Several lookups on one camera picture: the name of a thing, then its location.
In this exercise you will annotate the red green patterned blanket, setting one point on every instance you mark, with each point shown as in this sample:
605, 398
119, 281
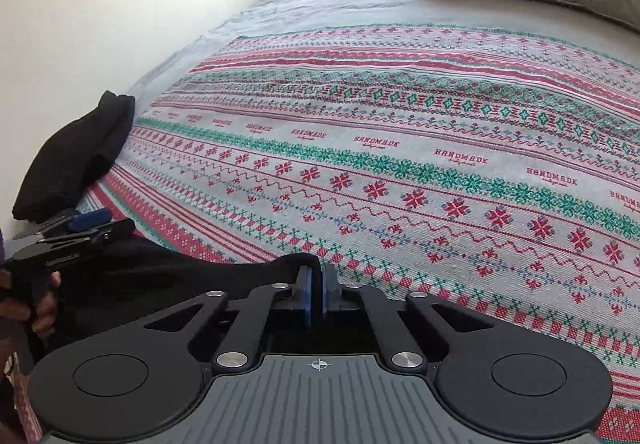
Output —
400, 164

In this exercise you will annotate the folded black garment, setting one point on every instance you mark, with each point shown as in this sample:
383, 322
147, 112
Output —
75, 159

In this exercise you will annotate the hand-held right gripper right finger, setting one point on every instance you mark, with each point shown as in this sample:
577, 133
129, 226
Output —
328, 296

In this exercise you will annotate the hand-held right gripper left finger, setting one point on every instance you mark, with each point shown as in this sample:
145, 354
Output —
305, 296

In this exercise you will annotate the person's left hand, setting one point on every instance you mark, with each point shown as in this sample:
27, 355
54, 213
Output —
45, 304

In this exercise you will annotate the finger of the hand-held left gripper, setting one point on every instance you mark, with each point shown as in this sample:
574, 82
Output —
87, 219
117, 228

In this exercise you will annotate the black pants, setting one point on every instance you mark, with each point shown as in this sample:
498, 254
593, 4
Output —
150, 284

